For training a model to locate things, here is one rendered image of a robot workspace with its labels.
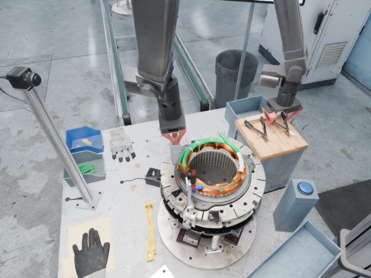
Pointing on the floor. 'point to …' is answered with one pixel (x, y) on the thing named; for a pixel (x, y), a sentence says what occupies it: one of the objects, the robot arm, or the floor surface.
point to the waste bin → (229, 90)
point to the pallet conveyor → (123, 113)
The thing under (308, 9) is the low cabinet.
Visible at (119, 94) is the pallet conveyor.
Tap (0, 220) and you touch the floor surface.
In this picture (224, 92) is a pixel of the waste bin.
